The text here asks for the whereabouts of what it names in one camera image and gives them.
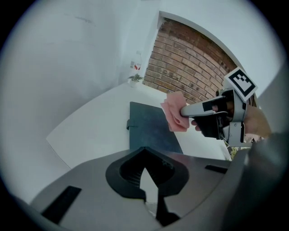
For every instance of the grey wall socket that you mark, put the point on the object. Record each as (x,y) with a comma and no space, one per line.
(132,64)

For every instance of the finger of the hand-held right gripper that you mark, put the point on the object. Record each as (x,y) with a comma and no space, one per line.
(194,109)

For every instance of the dark blue notebook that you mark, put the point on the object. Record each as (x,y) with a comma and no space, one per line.
(151,128)

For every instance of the person's white shirt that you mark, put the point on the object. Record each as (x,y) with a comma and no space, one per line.
(266,169)

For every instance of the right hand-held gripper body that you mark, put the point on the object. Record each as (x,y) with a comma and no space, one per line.
(240,83)

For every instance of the pink cloth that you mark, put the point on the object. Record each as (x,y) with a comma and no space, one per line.
(175,112)

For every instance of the clear bottle with red label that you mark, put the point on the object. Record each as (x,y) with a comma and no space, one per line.
(138,65)

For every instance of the person's right forearm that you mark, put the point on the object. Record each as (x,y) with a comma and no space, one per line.
(257,121)

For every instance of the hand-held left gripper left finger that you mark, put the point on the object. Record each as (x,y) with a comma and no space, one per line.
(122,171)

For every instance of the leafy plant in white pot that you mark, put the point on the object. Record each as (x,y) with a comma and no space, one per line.
(135,79)

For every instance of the person's right hand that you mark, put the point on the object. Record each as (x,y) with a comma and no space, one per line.
(196,125)

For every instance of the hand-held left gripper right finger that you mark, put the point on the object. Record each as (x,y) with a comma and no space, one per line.
(171,176)

